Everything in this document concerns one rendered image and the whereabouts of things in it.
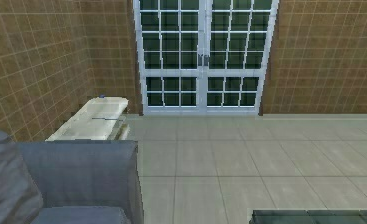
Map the white glazed double door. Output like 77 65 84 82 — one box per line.
132 0 281 116

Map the white side table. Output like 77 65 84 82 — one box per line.
45 96 131 142

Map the grey sofa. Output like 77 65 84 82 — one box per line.
0 130 145 224

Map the dark glass table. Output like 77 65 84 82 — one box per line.
248 209 367 224

